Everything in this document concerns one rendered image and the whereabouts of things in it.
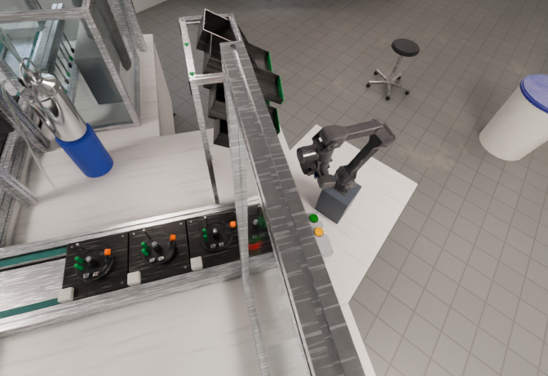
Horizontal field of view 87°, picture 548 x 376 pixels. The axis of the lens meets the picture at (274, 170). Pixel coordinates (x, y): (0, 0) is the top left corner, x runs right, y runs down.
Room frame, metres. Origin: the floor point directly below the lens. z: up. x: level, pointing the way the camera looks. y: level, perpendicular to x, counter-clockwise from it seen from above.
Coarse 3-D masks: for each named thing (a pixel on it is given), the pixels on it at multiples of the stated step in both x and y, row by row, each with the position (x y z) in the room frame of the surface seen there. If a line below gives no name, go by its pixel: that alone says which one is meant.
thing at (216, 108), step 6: (216, 84) 0.81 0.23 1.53; (222, 84) 0.86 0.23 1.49; (210, 90) 0.83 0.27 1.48; (216, 90) 0.78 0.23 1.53; (222, 90) 0.86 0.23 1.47; (210, 96) 0.80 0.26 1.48; (216, 96) 0.83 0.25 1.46; (222, 96) 0.84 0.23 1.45; (210, 102) 0.76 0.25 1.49; (216, 102) 0.73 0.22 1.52; (222, 102) 0.73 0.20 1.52; (210, 108) 0.73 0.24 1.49; (216, 108) 0.73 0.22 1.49; (222, 108) 0.73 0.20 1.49; (270, 108) 0.89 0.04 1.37; (276, 108) 0.89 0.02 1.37; (210, 114) 0.72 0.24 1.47; (216, 114) 0.73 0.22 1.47; (222, 114) 0.73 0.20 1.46; (270, 114) 0.87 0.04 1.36; (276, 114) 0.86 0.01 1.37; (276, 120) 0.84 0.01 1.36; (276, 126) 0.81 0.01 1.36; (276, 132) 0.77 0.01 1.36
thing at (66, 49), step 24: (0, 0) 1.31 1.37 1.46; (24, 0) 1.53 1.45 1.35; (48, 0) 1.65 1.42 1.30; (96, 0) 1.37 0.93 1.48; (0, 24) 1.04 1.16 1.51; (24, 24) 1.07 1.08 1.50; (48, 24) 1.10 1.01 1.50; (72, 24) 1.13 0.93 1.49; (120, 24) 1.66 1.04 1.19; (0, 48) 1.02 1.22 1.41; (24, 48) 1.05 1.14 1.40; (48, 48) 1.08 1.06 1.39; (72, 48) 1.12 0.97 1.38; (96, 48) 1.15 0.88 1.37; (48, 72) 1.06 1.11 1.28; (72, 72) 1.10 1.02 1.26; (96, 72) 1.13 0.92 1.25; (120, 72) 1.25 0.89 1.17; (72, 96) 1.07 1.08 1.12; (96, 96) 1.11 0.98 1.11; (120, 96) 1.15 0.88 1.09; (96, 120) 1.09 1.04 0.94; (120, 120) 1.13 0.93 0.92
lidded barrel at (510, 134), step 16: (528, 80) 2.37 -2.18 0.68; (544, 80) 2.39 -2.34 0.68; (512, 96) 2.30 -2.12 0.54; (528, 96) 2.15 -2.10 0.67; (544, 96) 2.16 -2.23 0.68; (512, 112) 2.16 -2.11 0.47; (528, 112) 2.07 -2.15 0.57; (544, 112) 2.01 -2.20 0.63; (496, 128) 2.18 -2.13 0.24; (512, 128) 2.07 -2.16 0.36; (528, 128) 2.01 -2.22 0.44; (544, 128) 1.97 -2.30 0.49; (496, 144) 2.08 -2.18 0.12; (512, 144) 2.01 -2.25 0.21; (528, 144) 1.97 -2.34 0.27; (512, 160) 1.99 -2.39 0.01
